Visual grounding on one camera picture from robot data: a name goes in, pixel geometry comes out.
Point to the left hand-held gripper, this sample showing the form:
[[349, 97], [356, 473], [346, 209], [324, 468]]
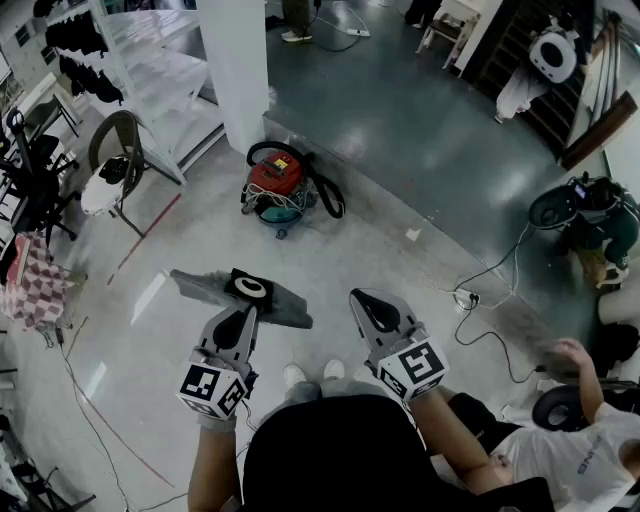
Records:
[[210, 387]]

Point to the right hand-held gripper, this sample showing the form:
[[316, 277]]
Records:
[[415, 367]]

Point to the grey vacuum floor head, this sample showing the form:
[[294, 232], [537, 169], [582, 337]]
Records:
[[290, 305]]

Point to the person's right forearm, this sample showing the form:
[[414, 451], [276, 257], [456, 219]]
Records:
[[450, 440]]

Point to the person's left forearm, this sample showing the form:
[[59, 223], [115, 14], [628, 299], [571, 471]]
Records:
[[212, 465]]

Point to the person's right white shoe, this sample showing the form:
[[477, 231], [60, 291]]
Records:
[[334, 369]]

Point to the person's white shoe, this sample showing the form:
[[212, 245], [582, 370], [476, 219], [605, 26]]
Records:
[[295, 375], [334, 369]]

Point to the person's left white shoe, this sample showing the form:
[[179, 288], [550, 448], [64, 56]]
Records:
[[295, 375]]

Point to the person's grey jeans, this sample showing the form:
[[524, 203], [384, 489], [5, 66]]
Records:
[[340, 387]]

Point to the white power strip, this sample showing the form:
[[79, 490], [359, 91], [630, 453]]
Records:
[[467, 297], [358, 32]]

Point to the white paper scrap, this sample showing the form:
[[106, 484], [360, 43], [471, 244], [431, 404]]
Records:
[[413, 235]]

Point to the white wristband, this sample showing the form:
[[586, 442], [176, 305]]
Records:
[[217, 424]]

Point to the person's black shirt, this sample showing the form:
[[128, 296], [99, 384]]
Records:
[[340, 450]]

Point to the white seat cushion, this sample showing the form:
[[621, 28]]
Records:
[[97, 195]]

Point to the pink checkered cloth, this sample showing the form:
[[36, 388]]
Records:
[[37, 295]]

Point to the black cap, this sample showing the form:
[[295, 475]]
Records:
[[115, 170]]

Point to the brown wicker chair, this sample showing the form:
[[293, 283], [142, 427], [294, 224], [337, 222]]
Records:
[[130, 145]]

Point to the red box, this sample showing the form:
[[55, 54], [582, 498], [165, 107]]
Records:
[[22, 252]]

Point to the black office chair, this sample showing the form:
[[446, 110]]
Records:
[[35, 185]]

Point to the white metal shelf rack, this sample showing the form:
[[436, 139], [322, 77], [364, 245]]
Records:
[[165, 75]]

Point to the dark wooden staircase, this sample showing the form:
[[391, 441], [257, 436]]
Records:
[[545, 100]]

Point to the black hanging garments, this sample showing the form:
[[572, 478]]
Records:
[[82, 75]]

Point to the wooden chair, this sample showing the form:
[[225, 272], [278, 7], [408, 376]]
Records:
[[450, 30]]

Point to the white round-window device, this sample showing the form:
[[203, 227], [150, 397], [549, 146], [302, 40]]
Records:
[[552, 55]]

